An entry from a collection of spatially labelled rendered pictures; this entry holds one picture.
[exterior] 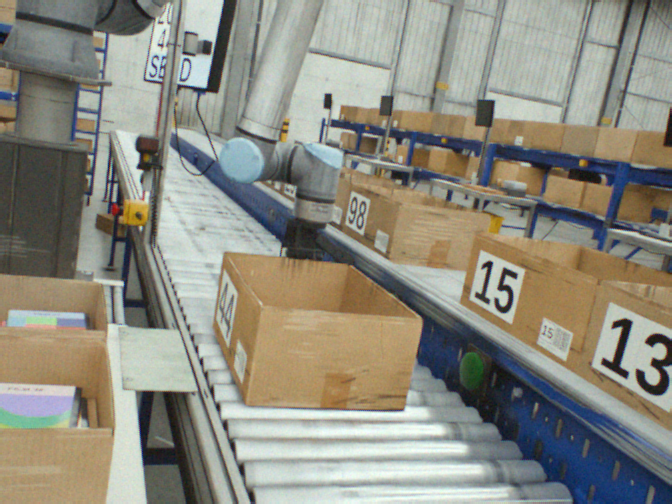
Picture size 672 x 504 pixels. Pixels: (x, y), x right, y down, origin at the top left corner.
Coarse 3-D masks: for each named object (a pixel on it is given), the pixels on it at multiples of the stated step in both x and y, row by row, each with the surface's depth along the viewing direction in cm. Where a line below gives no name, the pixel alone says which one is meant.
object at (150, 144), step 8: (144, 136) 198; (152, 136) 200; (136, 144) 201; (144, 144) 198; (152, 144) 198; (144, 152) 200; (152, 152) 199; (144, 160) 203; (136, 168) 207; (144, 168) 206
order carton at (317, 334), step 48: (240, 288) 122; (288, 288) 149; (336, 288) 152; (240, 336) 118; (288, 336) 109; (336, 336) 112; (384, 336) 115; (240, 384) 115; (288, 384) 111; (336, 384) 114; (384, 384) 117
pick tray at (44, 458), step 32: (0, 352) 95; (32, 352) 97; (64, 352) 98; (96, 352) 100; (32, 384) 98; (64, 384) 99; (96, 384) 101; (96, 416) 96; (0, 448) 71; (32, 448) 72; (64, 448) 73; (96, 448) 74; (0, 480) 72; (32, 480) 73; (64, 480) 74; (96, 480) 75
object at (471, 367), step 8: (472, 352) 128; (464, 360) 130; (472, 360) 127; (480, 360) 127; (464, 368) 130; (472, 368) 127; (480, 368) 126; (464, 376) 129; (472, 376) 127; (480, 376) 125; (464, 384) 129; (472, 384) 127
